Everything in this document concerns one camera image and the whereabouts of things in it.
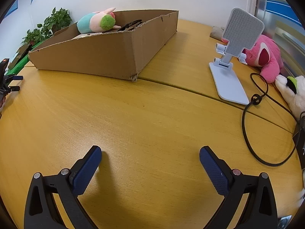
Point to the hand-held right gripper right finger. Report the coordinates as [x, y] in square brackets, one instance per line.
[214, 171]

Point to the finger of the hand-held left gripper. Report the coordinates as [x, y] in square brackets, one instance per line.
[14, 88]
[15, 78]

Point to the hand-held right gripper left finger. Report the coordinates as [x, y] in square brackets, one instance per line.
[87, 169]

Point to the brown cardboard box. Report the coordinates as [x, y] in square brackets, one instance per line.
[95, 54]

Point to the black sunglasses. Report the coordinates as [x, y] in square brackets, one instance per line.
[131, 24]

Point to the green board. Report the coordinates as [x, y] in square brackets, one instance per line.
[20, 64]

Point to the small brown box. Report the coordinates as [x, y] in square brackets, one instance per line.
[21, 52]

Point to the green potted plant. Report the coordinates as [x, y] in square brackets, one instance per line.
[32, 37]
[58, 19]

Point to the white flat case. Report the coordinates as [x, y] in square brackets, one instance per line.
[85, 35]

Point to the white folding phone stand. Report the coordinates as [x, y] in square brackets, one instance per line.
[228, 85]

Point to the teal pink green plush toy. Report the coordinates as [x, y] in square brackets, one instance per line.
[90, 22]

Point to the white plush toy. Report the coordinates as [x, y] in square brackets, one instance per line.
[290, 97]

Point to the pink plush bear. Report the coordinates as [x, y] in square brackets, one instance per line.
[262, 52]

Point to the brown cloth pouch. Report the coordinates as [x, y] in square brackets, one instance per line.
[216, 32]

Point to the metal window frame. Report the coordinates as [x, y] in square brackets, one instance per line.
[274, 9]

